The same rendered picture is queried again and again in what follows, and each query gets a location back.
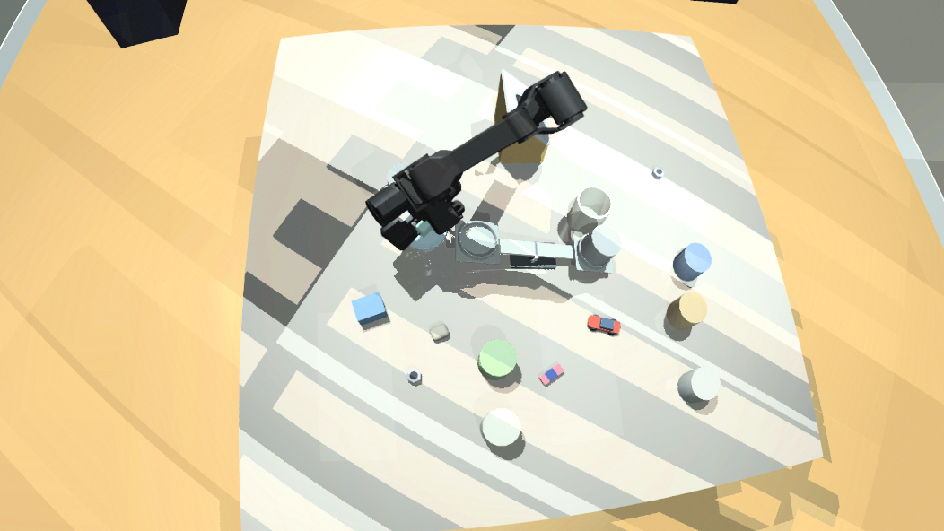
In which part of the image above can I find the blue cylinder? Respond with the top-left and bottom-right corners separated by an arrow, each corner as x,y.
673,242 -> 712,282

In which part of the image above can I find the light blue box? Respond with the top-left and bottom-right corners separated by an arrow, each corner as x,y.
352,292 -> 388,325

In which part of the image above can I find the orange toy car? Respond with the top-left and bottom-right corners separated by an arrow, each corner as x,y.
587,314 -> 620,335

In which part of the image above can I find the teal-green block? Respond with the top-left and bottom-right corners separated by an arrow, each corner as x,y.
415,220 -> 432,237

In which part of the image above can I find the cream cylinder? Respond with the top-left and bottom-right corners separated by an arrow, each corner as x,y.
667,292 -> 707,330

